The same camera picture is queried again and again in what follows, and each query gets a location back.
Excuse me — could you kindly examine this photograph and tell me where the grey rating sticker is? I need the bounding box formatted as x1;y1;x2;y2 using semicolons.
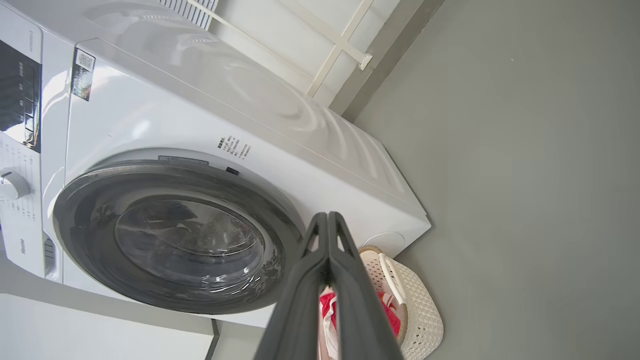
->
158;155;210;167

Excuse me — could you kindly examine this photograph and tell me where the black washer control panel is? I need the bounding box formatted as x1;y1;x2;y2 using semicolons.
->
0;39;42;153

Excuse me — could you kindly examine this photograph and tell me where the red and white garment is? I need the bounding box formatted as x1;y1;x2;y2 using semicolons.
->
319;290;402;360

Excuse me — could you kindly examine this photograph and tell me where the white front-load washing machine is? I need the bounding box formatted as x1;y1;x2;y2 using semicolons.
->
0;0;432;328

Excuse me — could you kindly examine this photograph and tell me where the glass washer door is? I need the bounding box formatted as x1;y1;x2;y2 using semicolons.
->
52;160;306;316

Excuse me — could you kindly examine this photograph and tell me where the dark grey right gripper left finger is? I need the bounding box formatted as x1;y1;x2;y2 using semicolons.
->
254;212;331;360

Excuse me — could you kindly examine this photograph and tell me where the black QR code sticker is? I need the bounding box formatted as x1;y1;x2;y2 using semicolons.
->
71;48;96;102

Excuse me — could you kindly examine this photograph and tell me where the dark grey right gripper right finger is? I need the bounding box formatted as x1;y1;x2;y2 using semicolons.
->
327;211;404;360

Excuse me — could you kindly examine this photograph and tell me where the white slatted rack frame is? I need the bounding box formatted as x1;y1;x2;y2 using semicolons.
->
185;0;376;98

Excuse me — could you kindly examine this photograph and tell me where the cream laundry basket brown rim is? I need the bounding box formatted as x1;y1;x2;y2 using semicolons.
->
320;245;444;360

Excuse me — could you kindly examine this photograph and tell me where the white appliance control knob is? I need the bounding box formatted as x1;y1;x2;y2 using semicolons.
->
0;169;32;202

